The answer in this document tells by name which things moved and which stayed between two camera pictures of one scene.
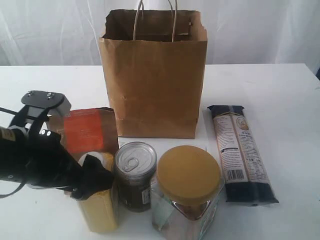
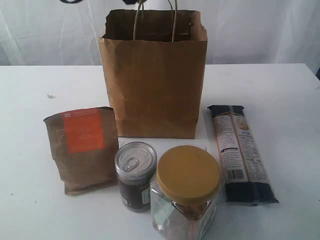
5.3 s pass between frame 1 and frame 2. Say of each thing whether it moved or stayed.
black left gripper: moved
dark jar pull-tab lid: stayed
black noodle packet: stayed
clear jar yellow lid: stayed
